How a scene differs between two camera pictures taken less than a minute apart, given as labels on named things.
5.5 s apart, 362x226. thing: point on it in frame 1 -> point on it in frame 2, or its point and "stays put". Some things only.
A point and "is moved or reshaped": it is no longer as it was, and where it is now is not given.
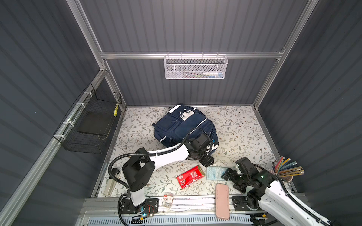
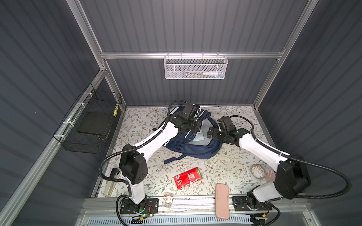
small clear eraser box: [168, 199] stays put
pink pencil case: [222, 210] stays put
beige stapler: [111, 182] stays put
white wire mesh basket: [194, 67] stays put
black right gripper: [231, 177] -> [214, 132]
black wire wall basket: [86, 126] stays put
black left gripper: [208, 161] -> [196, 127]
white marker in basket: [209, 73] stays put
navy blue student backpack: [172, 127] is moved or reshaped
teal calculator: [214, 173] is moved or reshaped
